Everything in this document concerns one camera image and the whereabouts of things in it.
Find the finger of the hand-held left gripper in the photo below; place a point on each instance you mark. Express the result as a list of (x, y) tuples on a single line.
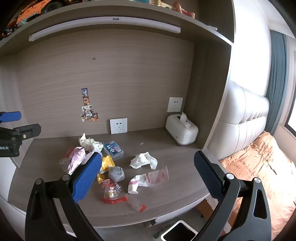
[(29, 131), (10, 117)]

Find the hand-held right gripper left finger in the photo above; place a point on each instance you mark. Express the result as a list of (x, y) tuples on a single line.
[(89, 176)]

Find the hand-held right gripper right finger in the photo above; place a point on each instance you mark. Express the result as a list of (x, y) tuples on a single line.
[(207, 175)]

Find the grey cloth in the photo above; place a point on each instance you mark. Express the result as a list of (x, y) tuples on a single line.
[(116, 174)]

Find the white paper cup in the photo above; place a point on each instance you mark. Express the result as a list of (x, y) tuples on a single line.
[(133, 187)]

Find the pink printed plastic bag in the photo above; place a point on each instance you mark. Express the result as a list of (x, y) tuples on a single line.
[(155, 177)]

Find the white trash bin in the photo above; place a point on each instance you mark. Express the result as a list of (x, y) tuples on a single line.
[(181, 226)]

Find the pink snack wrapper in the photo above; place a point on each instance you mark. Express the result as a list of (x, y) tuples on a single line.
[(77, 157)]

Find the yellow wrapper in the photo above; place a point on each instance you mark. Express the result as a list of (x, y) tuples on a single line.
[(107, 163)]

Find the red snack packet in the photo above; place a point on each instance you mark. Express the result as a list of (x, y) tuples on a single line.
[(113, 191)]

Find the crumpled white tissue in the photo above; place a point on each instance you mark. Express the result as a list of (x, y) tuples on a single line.
[(89, 142), (143, 160)]

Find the brown bed base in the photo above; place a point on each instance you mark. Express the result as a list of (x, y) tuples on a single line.
[(204, 210)]

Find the blue card box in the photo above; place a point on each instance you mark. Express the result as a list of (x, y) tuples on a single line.
[(113, 150)]

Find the white tissue box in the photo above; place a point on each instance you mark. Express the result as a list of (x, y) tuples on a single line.
[(181, 132)]

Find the clear wrapper with red edge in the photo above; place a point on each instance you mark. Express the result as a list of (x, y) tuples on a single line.
[(137, 205)]

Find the picture stickers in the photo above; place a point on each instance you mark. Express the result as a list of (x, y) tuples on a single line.
[(87, 111)]

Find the white padded headboard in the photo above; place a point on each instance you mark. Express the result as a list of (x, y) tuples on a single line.
[(240, 120)]

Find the orange brick toy car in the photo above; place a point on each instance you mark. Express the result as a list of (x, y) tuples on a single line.
[(30, 14)]

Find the wooden desk with shelf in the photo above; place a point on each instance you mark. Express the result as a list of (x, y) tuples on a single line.
[(115, 69)]

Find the window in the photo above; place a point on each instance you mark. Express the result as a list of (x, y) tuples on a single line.
[(291, 97)]

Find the grey-blue curtain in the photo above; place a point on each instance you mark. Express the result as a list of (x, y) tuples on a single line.
[(276, 81)]

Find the white light bar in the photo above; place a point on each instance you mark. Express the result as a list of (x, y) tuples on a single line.
[(104, 24)]

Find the toy figure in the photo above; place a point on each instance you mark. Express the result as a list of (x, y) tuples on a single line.
[(182, 8)]

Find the white wall socket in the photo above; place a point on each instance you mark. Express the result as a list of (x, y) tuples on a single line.
[(175, 104), (118, 125)]

